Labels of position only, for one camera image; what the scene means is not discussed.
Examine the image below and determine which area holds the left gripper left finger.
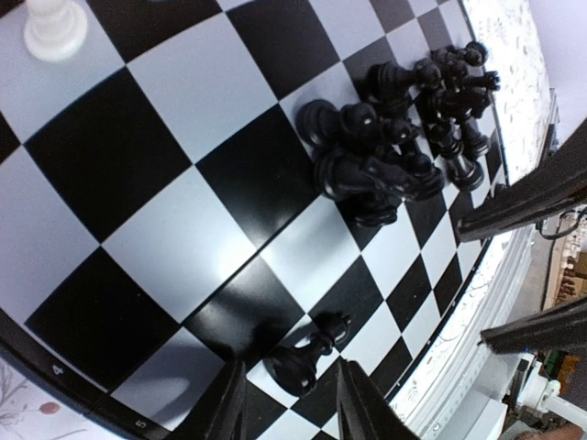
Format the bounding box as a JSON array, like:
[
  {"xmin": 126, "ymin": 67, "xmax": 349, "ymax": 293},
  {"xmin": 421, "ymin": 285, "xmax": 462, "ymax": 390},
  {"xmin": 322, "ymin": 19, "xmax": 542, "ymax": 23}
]
[{"xmin": 194, "ymin": 360, "xmax": 247, "ymax": 440}]

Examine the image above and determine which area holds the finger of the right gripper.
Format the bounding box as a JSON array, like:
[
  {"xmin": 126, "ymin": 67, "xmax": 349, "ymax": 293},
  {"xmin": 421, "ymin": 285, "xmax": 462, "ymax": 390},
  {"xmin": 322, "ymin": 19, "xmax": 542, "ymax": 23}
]
[
  {"xmin": 480, "ymin": 297, "xmax": 586, "ymax": 354},
  {"xmin": 458, "ymin": 124, "xmax": 586, "ymax": 242}
]

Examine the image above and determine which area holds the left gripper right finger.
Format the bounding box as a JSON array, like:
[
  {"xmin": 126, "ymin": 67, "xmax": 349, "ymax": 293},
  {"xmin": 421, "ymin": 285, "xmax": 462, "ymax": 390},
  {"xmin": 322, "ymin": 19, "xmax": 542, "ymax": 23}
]
[{"xmin": 337, "ymin": 359, "xmax": 419, "ymax": 440}]

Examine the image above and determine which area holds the black white chessboard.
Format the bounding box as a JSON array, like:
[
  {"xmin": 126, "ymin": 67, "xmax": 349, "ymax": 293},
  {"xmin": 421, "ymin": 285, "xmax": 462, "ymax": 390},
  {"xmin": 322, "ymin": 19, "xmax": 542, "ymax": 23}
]
[{"xmin": 0, "ymin": 0, "xmax": 510, "ymax": 440}]

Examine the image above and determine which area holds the black chess king tall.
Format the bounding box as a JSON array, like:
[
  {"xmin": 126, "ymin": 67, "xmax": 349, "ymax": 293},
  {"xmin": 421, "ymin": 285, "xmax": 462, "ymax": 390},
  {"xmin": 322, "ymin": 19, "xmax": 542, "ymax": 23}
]
[{"xmin": 416, "ymin": 90, "xmax": 484, "ymax": 193}]

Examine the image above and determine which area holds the black chess knight lying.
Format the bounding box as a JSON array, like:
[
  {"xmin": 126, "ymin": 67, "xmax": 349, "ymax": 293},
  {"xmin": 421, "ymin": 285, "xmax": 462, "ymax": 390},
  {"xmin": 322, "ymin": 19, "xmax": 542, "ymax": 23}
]
[{"xmin": 314, "ymin": 148, "xmax": 445, "ymax": 227}]

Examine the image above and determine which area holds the white chess pawn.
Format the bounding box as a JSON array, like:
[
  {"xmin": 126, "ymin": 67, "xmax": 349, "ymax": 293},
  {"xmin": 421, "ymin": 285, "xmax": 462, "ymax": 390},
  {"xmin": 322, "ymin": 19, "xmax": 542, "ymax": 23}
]
[{"xmin": 23, "ymin": 0, "xmax": 88, "ymax": 62}]

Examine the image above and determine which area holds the floral patterned table mat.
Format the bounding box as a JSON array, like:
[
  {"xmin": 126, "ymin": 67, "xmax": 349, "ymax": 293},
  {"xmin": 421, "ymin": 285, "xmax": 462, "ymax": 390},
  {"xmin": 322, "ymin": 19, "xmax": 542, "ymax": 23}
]
[{"xmin": 0, "ymin": 0, "xmax": 551, "ymax": 440}]

